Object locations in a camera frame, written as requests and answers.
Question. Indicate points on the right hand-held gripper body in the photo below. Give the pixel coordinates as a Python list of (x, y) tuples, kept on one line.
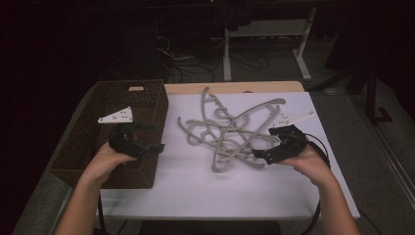
[(288, 145)]

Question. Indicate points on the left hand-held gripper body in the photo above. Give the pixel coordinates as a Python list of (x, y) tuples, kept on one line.
[(125, 138)]

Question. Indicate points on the brown woven basket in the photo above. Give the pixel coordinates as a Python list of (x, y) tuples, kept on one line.
[(153, 107)]

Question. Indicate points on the grey plastic clothes hanger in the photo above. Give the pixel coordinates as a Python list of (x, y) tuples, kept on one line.
[(204, 104), (228, 130), (199, 123), (183, 129)]

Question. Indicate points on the person's right hand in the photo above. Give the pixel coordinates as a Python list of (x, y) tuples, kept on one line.
[(311, 164)]

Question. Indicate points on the person's left hand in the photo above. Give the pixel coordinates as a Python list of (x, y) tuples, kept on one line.
[(102, 163)]

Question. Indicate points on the white table mat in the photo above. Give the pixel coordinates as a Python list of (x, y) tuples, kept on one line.
[(195, 189)]

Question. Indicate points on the black metal stand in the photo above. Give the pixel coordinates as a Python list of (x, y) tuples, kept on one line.
[(372, 98)]

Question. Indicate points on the white desk frame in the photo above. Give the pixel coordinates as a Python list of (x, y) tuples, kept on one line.
[(227, 55)]

